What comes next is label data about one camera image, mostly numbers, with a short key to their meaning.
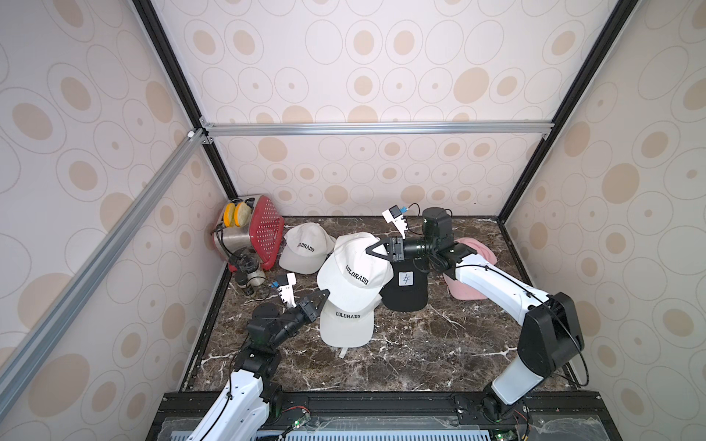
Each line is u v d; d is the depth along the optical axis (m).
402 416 0.73
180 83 0.80
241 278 0.90
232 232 0.94
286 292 0.69
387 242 0.70
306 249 1.06
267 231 1.09
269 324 0.58
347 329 0.89
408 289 0.94
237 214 0.94
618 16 0.69
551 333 0.45
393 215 0.70
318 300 0.73
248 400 0.53
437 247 0.65
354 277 0.74
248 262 0.93
